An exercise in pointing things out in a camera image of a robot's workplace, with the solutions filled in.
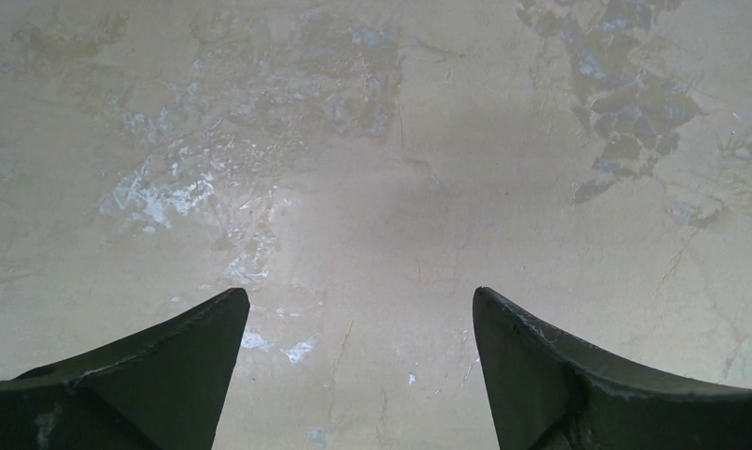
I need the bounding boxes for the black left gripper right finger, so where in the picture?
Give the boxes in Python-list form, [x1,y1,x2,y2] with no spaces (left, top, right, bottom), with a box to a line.
[473,287,752,449]

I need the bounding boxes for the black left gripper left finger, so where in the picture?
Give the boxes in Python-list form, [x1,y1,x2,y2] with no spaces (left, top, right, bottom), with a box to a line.
[0,288,250,449]

